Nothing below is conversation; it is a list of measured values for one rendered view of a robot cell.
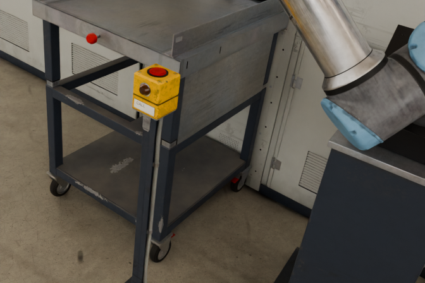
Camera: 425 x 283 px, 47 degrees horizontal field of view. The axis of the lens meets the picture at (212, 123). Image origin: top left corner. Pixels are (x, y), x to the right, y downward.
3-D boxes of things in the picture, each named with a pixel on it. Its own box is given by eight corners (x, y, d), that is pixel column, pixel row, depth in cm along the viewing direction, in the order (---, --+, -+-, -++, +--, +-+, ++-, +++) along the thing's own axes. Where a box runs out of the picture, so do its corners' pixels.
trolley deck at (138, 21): (179, 79, 136) (181, 60, 133) (32, 14, 163) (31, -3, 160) (286, 28, 187) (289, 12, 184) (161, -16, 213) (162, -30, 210)
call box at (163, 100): (156, 122, 114) (159, 83, 109) (131, 108, 117) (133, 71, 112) (177, 110, 120) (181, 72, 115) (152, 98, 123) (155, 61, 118)
